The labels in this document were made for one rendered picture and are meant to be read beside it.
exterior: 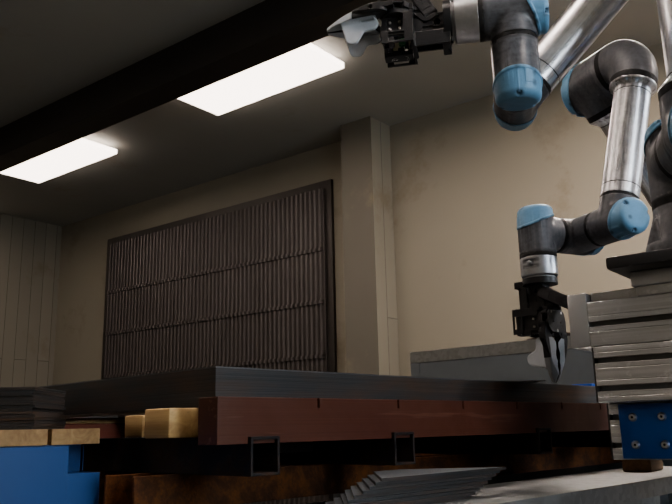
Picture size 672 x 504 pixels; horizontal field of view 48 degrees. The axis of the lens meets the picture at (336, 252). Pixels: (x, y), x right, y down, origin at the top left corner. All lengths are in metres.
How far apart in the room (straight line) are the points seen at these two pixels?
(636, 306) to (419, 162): 4.88
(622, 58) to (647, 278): 0.61
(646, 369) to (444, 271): 4.54
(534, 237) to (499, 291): 3.94
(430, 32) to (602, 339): 0.57
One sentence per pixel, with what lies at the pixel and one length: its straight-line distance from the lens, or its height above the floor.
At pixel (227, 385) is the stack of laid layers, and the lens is 1.06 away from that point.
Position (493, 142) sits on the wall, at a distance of 5.81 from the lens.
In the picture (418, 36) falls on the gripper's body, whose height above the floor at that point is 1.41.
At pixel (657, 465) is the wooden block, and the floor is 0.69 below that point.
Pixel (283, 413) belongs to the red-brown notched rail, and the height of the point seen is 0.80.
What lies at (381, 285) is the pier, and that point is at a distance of 5.81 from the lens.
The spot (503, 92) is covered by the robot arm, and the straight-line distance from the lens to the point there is 1.25.
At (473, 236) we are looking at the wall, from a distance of 5.70.
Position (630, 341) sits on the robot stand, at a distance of 1.30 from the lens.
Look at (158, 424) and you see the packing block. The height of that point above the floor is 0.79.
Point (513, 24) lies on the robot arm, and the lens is 1.29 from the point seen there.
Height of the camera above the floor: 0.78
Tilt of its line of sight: 13 degrees up
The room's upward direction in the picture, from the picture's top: 1 degrees counter-clockwise
